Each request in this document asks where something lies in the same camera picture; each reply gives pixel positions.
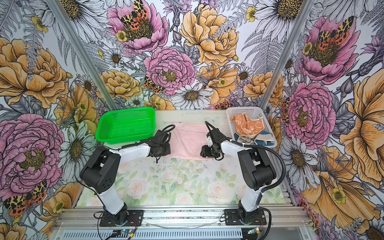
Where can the white ventilated cable duct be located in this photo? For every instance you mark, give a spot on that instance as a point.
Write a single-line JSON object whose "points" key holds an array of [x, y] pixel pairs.
{"points": [[157, 234]]}

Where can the green plastic basket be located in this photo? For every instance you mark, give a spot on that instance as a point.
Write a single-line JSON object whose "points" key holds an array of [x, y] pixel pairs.
{"points": [[128, 125]]}

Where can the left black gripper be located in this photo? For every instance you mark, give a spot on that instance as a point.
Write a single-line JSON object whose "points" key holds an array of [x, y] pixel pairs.
{"points": [[167, 150]]}

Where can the right aluminium frame post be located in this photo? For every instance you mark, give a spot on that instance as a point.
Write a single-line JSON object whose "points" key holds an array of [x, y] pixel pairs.
{"points": [[291, 40]]}

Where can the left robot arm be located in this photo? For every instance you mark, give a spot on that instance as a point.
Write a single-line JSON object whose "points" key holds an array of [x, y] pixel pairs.
{"points": [[106, 164]]}

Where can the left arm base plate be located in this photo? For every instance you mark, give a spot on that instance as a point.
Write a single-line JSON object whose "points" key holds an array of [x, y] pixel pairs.
{"points": [[127, 218]]}

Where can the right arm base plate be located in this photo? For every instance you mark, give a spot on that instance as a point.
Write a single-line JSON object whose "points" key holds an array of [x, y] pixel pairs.
{"points": [[239, 217]]}

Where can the aluminium frame post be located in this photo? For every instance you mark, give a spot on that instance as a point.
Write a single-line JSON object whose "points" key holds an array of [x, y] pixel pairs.
{"points": [[291, 40], [64, 21]]}

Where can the white plastic basket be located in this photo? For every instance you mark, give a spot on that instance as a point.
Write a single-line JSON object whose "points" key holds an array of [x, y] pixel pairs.
{"points": [[253, 113]]}

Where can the aluminium front rail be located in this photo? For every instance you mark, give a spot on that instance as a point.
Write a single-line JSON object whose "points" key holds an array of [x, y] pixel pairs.
{"points": [[278, 216]]}

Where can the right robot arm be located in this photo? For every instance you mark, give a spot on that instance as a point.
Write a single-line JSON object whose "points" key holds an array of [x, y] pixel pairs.
{"points": [[257, 170]]}

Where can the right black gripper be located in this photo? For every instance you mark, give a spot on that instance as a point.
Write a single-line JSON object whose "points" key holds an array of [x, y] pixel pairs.
{"points": [[205, 152]]}

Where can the orange patterned towel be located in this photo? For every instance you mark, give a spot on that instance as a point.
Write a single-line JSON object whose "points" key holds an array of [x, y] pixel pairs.
{"points": [[245, 126]]}

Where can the pink towel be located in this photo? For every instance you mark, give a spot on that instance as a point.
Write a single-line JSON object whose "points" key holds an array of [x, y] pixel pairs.
{"points": [[187, 141]]}

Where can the left aluminium frame post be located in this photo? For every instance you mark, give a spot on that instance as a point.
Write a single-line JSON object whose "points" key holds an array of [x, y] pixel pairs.
{"points": [[64, 21]]}

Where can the blue white patterned towel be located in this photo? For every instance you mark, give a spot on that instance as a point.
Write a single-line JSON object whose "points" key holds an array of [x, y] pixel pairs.
{"points": [[263, 138]]}

